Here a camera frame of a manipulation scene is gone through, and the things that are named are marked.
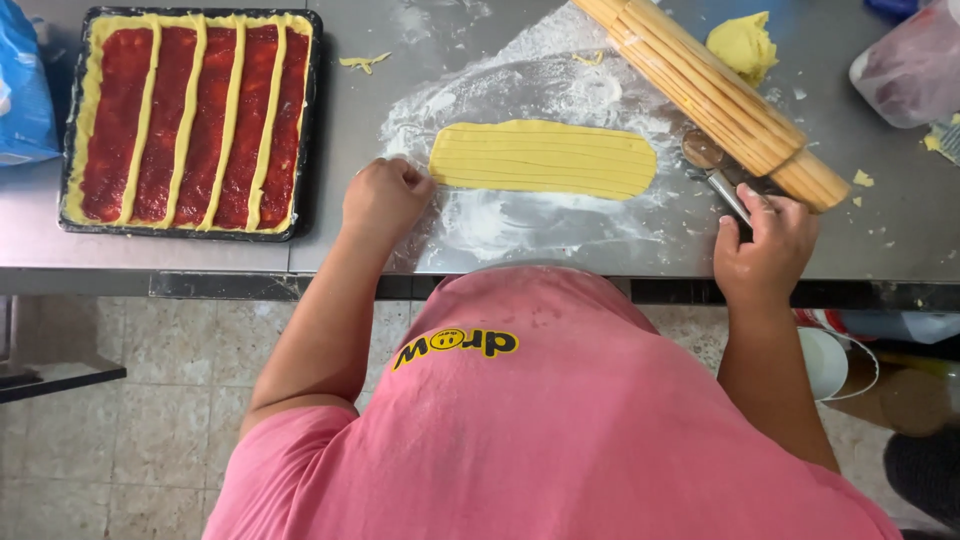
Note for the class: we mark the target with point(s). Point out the dark low shelf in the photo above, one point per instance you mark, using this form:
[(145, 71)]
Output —
[(52, 375)]

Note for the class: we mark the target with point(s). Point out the small curled dough scrap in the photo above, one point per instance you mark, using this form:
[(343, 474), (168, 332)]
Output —
[(589, 58)]

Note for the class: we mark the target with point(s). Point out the person's left fingers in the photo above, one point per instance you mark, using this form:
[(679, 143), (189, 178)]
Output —
[(401, 174)]

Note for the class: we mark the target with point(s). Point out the grey tool with dough bits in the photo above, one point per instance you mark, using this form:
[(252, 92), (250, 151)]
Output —
[(946, 139)]

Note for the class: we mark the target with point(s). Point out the small square dough scrap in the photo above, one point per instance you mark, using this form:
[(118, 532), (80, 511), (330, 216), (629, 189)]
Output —
[(863, 178)]

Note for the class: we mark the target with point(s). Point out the person's left hand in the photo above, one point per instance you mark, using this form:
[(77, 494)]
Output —
[(382, 201)]

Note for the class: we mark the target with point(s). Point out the jam tart with dough base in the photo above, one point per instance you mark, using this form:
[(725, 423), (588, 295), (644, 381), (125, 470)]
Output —
[(114, 124)]

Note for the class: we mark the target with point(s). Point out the pink t-shirt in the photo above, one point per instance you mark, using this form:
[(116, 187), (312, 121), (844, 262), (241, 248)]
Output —
[(540, 435)]

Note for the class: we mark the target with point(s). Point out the blue flour bag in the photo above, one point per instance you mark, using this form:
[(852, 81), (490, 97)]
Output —
[(22, 90)]

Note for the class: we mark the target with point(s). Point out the metal pastry wheel cutter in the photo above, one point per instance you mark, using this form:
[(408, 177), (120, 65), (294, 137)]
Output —
[(720, 176)]

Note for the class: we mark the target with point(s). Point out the dark grey shoe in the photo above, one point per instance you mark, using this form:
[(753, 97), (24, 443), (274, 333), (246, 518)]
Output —
[(926, 472)]

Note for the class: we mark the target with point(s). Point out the blue plastic object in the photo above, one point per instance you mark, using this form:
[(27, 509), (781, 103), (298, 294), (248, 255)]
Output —
[(889, 7)]

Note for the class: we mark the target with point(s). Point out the yellow dough lump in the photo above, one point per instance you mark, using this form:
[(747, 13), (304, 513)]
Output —
[(742, 46)]

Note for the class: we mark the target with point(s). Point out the plastic bag with red print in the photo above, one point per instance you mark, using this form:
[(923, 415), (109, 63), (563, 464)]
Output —
[(900, 326)]

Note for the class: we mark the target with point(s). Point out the person's right hand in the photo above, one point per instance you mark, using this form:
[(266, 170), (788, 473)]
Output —
[(769, 251)]

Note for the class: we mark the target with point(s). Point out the white bucket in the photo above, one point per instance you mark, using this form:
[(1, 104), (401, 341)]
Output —
[(823, 361)]

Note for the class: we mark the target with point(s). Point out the wooden rolling pin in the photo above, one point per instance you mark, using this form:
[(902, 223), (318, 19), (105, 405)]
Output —
[(712, 94)]

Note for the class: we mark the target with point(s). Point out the thin yellow dough scrap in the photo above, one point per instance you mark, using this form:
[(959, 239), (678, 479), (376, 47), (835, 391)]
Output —
[(364, 61)]

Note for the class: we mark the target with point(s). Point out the yellow dough sheet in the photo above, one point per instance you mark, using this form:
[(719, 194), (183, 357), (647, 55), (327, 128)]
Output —
[(544, 159)]

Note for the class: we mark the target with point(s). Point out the brown carton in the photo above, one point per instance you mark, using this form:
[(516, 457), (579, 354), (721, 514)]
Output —
[(911, 397)]

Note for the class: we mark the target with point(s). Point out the yellow dough strip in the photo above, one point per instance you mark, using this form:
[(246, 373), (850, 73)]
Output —
[(184, 120), (225, 124), (266, 124)]

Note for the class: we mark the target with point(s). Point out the black baking tray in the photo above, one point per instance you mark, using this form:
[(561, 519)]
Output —
[(315, 127)]

